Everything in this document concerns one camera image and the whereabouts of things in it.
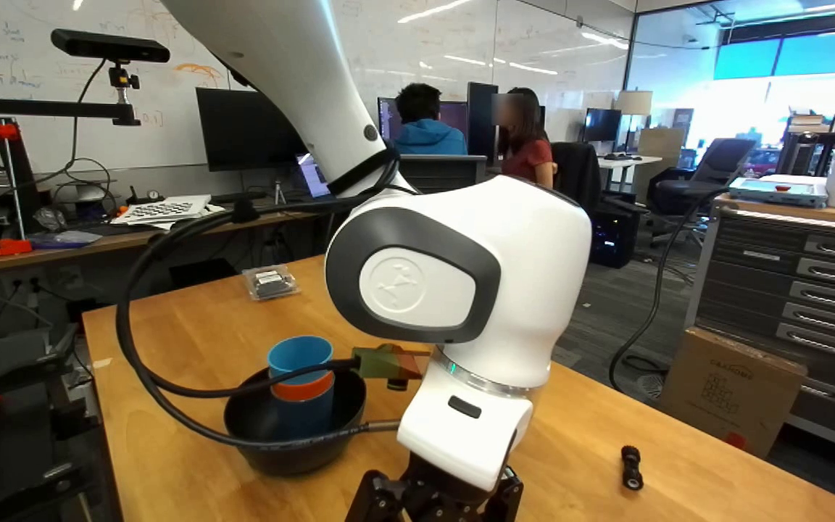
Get person in blue hoodie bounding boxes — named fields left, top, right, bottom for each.
left=394, top=85, right=466, bottom=154

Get clear plastic packet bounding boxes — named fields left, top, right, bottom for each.
left=244, top=264, right=295, bottom=302

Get grey drawer cabinet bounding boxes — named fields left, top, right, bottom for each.
left=691, top=196, right=835, bottom=444

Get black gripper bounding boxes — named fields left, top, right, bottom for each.
left=346, top=454, right=524, bottom=522

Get dark teal plastic cup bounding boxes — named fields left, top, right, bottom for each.
left=276, top=394, right=334, bottom=441

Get person in red shirt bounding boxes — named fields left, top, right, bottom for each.
left=499, top=86, right=557, bottom=189

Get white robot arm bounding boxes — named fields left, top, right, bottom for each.
left=163, top=0, right=592, bottom=522

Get black office chair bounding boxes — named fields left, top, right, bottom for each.
left=647, top=138, right=753, bottom=214

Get cardboard box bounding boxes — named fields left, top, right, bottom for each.
left=657, top=327, right=808, bottom=459

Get camera on black boom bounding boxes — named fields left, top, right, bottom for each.
left=0, top=30, right=170, bottom=124

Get black bowl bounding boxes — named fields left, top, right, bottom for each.
left=224, top=367, right=366, bottom=475

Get orange plastic cup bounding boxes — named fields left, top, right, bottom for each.
left=272, top=372, right=334, bottom=402

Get wooden side desk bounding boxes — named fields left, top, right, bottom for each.
left=0, top=193, right=320, bottom=272

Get light blue plastic cup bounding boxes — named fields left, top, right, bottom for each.
left=266, top=337, right=334, bottom=383

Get large black monitor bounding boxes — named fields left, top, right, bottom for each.
left=198, top=86, right=304, bottom=172

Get small black clip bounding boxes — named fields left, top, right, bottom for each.
left=620, top=444, right=643, bottom=492

